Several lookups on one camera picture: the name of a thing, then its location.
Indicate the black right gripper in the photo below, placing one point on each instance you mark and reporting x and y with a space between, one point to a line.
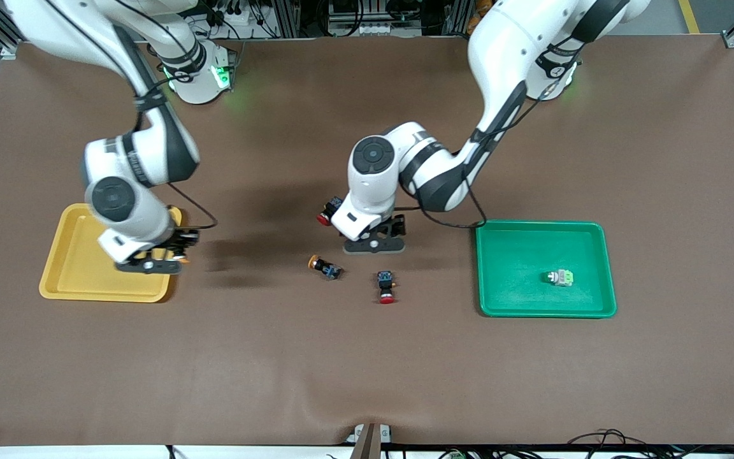
181 240

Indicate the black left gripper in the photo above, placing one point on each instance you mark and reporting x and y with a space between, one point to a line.
396 224

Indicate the white button green block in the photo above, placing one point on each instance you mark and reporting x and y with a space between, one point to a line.
561 278

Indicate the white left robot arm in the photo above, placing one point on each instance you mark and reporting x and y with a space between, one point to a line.
507 57

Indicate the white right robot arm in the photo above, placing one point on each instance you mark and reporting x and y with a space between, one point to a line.
150 153

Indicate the red push button black body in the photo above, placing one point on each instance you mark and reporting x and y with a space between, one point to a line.
327 213
386 284

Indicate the yellow plastic tray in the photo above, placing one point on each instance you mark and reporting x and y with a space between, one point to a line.
80 274

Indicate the green plastic tray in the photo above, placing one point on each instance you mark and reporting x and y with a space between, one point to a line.
520 280

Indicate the brown table mat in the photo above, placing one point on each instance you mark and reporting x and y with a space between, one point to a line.
367 370

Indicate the grey electronics box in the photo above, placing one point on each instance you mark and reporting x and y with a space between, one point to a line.
367 19

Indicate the orange mesh bag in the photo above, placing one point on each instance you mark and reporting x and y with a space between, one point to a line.
476 16

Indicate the white power strip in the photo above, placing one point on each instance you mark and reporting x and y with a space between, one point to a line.
233 16

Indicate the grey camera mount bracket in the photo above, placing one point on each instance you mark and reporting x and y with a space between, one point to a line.
367 440

